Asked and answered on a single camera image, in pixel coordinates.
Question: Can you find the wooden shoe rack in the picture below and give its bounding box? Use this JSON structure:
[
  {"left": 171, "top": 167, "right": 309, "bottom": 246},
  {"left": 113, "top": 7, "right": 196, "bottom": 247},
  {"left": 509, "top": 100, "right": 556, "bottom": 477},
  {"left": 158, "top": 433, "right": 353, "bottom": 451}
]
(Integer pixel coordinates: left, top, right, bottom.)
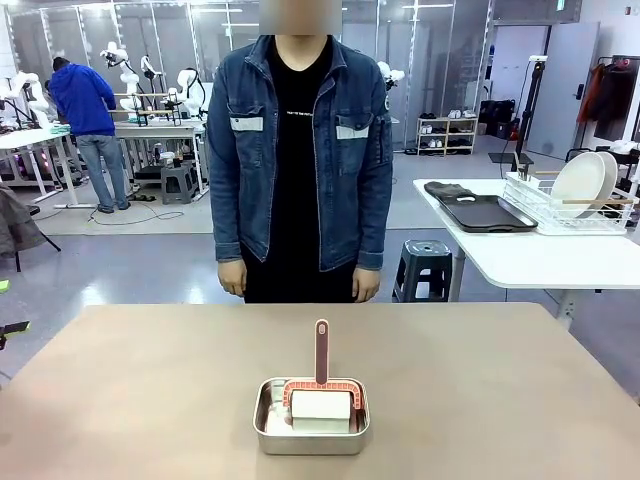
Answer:
[{"left": 416, "top": 109, "right": 479, "bottom": 156}]

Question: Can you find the person's left hand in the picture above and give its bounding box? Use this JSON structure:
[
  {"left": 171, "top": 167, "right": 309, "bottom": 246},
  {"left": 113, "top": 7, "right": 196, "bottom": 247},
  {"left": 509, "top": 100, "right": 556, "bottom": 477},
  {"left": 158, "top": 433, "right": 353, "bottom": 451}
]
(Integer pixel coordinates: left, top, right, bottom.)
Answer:
[{"left": 351, "top": 267, "right": 381, "bottom": 304}]

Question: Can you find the long white desk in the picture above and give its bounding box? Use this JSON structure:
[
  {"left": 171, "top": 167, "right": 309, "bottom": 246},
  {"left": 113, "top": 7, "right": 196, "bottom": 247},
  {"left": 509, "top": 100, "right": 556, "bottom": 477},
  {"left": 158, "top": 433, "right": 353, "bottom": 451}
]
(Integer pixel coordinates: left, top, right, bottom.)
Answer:
[{"left": 0, "top": 125, "right": 101, "bottom": 209}]

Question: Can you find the man in blue hoodie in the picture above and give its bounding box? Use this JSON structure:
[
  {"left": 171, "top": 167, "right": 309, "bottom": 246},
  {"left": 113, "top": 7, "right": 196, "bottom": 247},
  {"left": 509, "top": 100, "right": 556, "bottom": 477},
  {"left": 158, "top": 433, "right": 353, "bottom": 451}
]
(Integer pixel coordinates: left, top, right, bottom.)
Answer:
[{"left": 48, "top": 56, "right": 133, "bottom": 214}]

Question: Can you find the black luggage pile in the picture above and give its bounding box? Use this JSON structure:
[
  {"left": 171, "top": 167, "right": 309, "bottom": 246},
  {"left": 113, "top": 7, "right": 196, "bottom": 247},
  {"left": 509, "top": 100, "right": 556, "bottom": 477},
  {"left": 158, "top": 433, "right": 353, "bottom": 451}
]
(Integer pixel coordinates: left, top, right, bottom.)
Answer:
[{"left": 478, "top": 98, "right": 517, "bottom": 139}]

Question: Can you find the black tripod stand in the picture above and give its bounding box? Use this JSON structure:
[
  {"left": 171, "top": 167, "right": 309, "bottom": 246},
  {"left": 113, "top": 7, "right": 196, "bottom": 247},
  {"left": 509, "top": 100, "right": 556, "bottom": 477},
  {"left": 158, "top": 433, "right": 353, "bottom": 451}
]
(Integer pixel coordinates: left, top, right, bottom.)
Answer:
[{"left": 487, "top": 55, "right": 550, "bottom": 174}]

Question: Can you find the white round plate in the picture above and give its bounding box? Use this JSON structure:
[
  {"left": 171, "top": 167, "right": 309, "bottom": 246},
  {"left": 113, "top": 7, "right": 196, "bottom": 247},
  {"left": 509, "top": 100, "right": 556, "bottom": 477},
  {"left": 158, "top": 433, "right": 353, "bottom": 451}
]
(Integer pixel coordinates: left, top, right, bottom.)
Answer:
[
  {"left": 597, "top": 151, "right": 620, "bottom": 202},
  {"left": 551, "top": 152, "right": 608, "bottom": 220}
]

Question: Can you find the dark folded cloth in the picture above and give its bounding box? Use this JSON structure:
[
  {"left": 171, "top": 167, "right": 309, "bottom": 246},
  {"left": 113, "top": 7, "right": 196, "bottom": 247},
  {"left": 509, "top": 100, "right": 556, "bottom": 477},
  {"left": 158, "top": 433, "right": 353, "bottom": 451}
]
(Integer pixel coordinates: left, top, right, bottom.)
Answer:
[{"left": 423, "top": 181, "right": 474, "bottom": 202}]

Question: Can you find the rectangular steel tray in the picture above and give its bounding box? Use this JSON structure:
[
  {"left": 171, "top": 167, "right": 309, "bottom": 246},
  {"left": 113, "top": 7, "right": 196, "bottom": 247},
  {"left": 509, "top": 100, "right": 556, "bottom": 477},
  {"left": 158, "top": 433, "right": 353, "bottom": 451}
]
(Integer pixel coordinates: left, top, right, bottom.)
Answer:
[{"left": 252, "top": 378, "right": 371, "bottom": 456}]

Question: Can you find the white robot workbench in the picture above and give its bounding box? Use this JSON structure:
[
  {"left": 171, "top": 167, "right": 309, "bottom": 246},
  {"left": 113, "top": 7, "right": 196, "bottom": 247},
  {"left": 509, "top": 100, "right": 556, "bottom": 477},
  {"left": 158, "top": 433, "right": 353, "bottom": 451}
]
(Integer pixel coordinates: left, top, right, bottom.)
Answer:
[{"left": 115, "top": 123, "right": 210, "bottom": 202}]

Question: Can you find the black wire shelf wooden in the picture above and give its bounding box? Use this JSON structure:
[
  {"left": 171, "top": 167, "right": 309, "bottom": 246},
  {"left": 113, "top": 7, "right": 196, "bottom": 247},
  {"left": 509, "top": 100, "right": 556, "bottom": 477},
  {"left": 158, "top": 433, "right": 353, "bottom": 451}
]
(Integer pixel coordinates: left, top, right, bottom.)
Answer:
[{"left": 135, "top": 91, "right": 183, "bottom": 127}]

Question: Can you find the white wire dish rack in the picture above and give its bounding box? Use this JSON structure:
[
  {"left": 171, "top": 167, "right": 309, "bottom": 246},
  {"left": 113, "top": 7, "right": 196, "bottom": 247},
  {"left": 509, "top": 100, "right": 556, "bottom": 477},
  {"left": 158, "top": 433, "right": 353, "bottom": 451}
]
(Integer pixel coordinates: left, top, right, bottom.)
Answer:
[{"left": 503, "top": 169, "right": 640, "bottom": 237}]

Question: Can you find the lint roller brown handle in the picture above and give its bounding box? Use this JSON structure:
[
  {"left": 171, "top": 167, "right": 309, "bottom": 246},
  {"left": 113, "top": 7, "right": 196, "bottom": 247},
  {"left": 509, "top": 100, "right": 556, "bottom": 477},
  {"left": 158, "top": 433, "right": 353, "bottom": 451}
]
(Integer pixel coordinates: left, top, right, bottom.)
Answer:
[{"left": 279, "top": 318, "right": 365, "bottom": 436}]

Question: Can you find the person's right hand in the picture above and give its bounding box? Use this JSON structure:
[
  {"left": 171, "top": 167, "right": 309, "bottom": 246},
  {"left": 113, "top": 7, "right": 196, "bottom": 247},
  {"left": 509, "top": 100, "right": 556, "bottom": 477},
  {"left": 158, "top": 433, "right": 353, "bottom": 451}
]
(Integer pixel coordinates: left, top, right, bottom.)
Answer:
[{"left": 219, "top": 258, "right": 249, "bottom": 297}]

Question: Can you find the white side table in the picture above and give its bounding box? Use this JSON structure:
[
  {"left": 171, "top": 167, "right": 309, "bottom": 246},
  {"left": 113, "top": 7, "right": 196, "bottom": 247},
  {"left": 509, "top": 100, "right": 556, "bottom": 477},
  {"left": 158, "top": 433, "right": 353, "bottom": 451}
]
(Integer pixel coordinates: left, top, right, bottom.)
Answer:
[{"left": 413, "top": 178, "right": 640, "bottom": 332}]

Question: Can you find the grey jacket on chair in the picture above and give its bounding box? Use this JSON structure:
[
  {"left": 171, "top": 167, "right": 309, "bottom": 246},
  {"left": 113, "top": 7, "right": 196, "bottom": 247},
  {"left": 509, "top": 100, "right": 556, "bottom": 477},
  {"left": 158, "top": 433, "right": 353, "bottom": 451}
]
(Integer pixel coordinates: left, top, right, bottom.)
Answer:
[{"left": 0, "top": 183, "right": 62, "bottom": 274}]

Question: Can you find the person in denim jacket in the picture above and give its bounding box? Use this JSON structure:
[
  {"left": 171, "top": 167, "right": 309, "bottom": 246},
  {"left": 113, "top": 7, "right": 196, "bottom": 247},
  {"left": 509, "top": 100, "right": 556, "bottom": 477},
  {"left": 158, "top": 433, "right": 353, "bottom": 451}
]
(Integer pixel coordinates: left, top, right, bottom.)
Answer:
[{"left": 207, "top": 0, "right": 395, "bottom": 305}]

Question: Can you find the grey plastic stool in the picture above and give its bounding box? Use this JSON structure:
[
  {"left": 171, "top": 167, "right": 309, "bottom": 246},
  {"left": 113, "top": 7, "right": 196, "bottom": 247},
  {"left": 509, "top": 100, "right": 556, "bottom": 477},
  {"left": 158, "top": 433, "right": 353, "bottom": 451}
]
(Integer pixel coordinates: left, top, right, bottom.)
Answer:
[
  {"left": 392, "top": 238, "right": 454, "bottom": 304},
  {"left": 160, "top": 164, "right": 197, "bottom": 205}
]

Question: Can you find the black clothes rack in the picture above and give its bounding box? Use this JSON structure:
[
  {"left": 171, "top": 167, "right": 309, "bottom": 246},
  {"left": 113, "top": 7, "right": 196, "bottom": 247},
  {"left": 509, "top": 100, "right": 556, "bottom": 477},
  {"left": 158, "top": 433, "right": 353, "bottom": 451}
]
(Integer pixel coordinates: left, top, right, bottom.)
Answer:
[{"left": 565, "top": 54, "right": 640, "bottom": 165}]

